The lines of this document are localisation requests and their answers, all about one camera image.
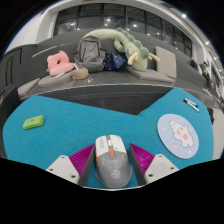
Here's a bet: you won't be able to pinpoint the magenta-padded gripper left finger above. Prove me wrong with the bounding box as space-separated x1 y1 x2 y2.
45 143 97 187

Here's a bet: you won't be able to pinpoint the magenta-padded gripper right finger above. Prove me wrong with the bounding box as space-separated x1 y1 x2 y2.
129 143 180 186

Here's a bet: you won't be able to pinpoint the grey white orange computer mouse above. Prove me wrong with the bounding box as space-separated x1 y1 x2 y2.
94 134 133 189

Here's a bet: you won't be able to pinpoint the round light blue mouse pad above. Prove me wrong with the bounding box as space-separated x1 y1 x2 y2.
156 113 200 160

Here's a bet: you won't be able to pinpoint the green rectangular eraser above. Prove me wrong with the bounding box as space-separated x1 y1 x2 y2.
22 114 45 131

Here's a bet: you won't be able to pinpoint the white marker with blue cap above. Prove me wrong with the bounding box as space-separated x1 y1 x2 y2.
185 97 200 110

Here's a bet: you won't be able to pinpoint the grey stepped seating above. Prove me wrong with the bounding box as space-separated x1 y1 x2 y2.
13 31 221 116

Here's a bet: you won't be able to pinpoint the black bag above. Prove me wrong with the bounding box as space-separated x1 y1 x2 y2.
206 107 216 126

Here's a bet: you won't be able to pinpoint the flat grey seat cushion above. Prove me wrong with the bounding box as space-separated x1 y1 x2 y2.
37 71 76 89
17 77 42 98
126 66 175 84

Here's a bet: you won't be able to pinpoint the small beige round pouch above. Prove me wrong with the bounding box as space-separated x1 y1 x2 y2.
71 67 90 81

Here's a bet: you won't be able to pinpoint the black suitcase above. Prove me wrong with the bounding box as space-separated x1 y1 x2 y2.
0 83 20 134

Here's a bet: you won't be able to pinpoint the pink plush cushion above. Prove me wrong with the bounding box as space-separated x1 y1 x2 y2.
46 50 75 77

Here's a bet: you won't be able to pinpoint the upright grey seat cushion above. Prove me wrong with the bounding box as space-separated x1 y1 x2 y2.
154 45 178 79

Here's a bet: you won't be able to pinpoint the navy star-print bag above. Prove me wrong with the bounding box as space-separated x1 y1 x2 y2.
102 52 128 72

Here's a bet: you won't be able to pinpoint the person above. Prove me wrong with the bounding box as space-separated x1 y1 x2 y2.
199 61 212 88
190 57 199 71

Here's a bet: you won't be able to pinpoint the grey backpack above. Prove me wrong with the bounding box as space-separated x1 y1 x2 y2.
73 35 107 73

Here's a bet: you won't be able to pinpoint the green dragon plush toy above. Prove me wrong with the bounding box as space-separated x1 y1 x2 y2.
82 27 161 72

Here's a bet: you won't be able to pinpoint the recessed ceiling lights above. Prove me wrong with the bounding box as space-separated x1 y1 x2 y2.
179 12 222 68

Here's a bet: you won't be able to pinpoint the dark glass window wall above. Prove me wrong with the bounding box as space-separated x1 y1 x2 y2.
53 3 194 58

